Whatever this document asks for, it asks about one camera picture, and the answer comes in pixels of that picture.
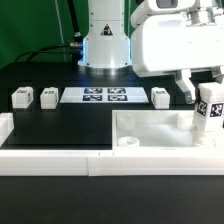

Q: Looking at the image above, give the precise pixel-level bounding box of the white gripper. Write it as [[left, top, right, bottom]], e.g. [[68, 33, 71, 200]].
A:
[[131, 0, 224, 104]]

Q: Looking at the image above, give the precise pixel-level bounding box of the white square table top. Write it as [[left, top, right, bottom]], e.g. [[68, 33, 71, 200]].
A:
[[112, 110, 224, 151]]

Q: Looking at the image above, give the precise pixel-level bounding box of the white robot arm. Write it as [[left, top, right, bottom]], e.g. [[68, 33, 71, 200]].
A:
[[79, 0, 224, 104]]

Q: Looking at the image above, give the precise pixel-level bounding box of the white marker sheet with tags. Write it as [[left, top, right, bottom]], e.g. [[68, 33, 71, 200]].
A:
[[60, 87, 148, 103]]

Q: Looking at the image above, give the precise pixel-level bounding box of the white U-shaped fence wall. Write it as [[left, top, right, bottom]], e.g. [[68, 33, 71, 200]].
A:
[[0, 113, 224, 176]]

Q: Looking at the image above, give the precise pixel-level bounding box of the black cable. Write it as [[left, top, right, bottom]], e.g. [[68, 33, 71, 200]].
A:
[[13, 0, 84, 64]]

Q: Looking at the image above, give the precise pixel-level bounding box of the thin white cable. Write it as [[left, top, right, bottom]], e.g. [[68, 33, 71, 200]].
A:
[[54, 0, 68, 63]]

